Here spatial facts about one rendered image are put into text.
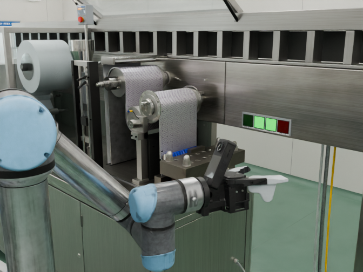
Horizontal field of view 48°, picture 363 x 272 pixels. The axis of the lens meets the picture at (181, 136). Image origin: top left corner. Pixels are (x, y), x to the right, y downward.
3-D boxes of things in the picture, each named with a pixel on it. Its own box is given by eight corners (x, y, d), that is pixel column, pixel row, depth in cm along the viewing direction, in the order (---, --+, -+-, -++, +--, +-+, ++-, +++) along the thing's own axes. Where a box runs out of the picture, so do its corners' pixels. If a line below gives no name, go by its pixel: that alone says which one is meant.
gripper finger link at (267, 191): (288, 199, 93) (248, 199, 95) (288, 174, 93) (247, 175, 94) (289, 203, 90) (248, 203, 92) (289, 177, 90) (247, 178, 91)
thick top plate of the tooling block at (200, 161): (159, 173, 177) (159, 160, 175) (219, 155, 204) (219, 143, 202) (186, 183, 166) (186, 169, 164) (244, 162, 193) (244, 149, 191)
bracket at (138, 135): (131, 181, 187) (129, 116, 180) (142, 178, 191) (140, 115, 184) (138, 184, 184) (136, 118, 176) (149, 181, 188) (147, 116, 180)
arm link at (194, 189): (172, 176, 92) (188, 183, 85) (189, 174, 94) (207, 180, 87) (174, 208, 93) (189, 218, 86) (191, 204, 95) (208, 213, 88)
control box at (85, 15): (75, 24, 209) (73, 4, 207) (85, 25, 215) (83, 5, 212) (84, 24, 206) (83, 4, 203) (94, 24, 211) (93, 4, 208)
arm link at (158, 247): (161, 246, 99) (161, 204, 96) (181, 269, 89) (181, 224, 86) (130, 253, 95) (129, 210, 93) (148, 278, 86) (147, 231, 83)
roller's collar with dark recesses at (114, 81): (103, 89, 194) (102, 76, 192) (113, 88, 198) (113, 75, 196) (111, 91, 189) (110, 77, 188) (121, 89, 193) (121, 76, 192)
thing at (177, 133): (159, 158, 181) (159, 118, 176) (195, 148, 197) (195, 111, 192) (160, 159, 181) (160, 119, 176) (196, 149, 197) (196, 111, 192)
